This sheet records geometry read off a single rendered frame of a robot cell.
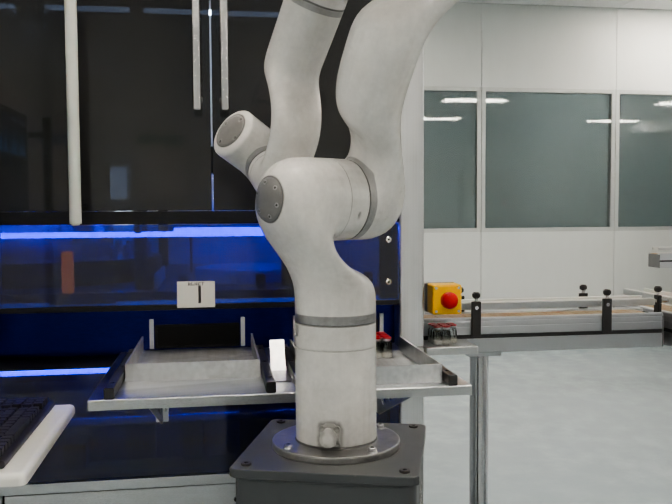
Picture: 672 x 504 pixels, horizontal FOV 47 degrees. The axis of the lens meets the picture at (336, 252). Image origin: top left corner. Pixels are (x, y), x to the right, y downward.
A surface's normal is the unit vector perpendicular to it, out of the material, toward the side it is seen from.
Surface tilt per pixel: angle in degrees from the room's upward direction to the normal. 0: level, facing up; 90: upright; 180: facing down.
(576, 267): 90
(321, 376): 90
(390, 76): 116
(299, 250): 129
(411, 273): 90
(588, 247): 90
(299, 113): 81
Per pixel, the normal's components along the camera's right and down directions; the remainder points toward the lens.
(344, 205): 0.66, 0.14
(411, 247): 0.15, 0.05
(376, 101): 0.08, 0.52
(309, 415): -0.67, 0.04
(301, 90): 0.53, -0.12
